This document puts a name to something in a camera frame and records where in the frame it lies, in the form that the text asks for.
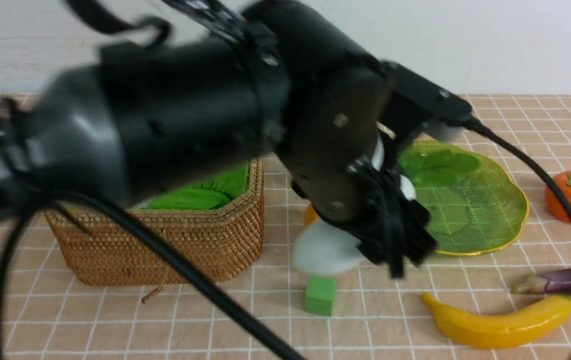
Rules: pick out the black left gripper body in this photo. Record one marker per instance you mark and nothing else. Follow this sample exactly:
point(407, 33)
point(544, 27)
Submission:
point(341, 186)

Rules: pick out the white toy radish green leaves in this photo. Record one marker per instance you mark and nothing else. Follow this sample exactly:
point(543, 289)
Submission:
point(390, 229)

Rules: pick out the orange yellow toy mango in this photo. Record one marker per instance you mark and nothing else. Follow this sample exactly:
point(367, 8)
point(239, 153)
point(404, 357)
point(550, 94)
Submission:
point(310, 215)

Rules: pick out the yellow toy banana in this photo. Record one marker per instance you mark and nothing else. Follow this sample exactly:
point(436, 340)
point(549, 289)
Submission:
point(499, 331)

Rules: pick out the purple toy eggplant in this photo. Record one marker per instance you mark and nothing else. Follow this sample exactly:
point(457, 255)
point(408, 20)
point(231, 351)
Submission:
point(557, 282)

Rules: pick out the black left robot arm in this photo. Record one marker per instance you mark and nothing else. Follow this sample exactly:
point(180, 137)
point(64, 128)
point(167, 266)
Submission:
point(277, 78)

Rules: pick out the green glass leaf plate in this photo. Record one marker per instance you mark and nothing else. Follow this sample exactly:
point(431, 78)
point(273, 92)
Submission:
point(475, 207)

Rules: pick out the green foam cube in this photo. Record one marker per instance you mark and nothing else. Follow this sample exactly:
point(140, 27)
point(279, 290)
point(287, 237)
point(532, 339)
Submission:
point(320, 295)

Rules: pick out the woven wicker basket green lining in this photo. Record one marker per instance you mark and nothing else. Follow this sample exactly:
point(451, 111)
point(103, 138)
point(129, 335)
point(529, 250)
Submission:
point(221, 243)

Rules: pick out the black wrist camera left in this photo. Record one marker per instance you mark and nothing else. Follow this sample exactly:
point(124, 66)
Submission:
point(417, 105)

